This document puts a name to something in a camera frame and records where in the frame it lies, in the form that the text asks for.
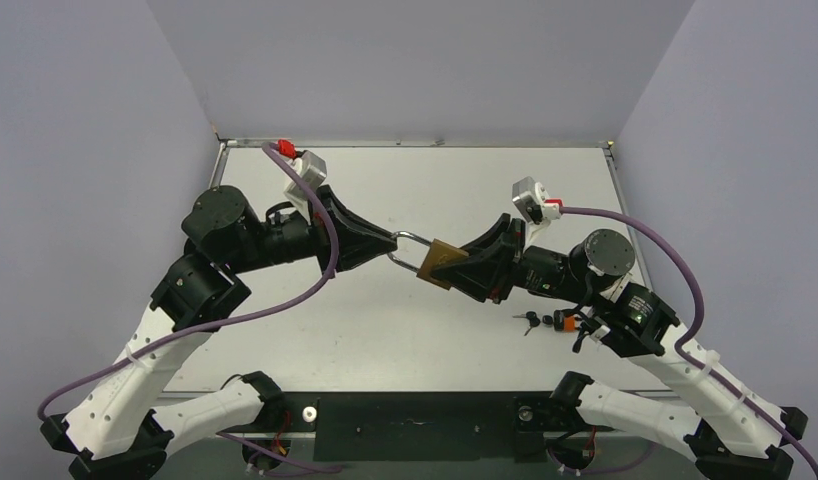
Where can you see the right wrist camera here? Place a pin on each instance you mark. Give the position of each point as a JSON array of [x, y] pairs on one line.
[[537, 208]]

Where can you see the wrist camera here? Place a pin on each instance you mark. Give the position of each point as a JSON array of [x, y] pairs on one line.
[[537, 208], [312, 170]]

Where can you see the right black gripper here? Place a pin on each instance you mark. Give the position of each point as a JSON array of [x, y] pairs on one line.
[[510, 259]]

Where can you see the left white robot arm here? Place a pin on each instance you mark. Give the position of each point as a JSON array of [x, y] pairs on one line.
[[118, 431]]

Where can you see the brass padlock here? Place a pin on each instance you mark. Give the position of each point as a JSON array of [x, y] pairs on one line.
[[439, 253]]

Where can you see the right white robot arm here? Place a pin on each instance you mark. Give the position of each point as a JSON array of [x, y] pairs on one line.
[[725, 429]]

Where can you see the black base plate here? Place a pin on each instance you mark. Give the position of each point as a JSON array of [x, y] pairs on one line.
[[421, 426]]

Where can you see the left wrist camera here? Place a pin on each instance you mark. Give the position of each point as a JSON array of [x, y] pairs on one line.
[[312, 170]]

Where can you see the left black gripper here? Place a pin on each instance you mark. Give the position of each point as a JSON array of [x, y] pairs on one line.
[[359, 240]]

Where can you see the orange black padlock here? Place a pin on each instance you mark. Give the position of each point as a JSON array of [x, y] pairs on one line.
[[565, 322]]

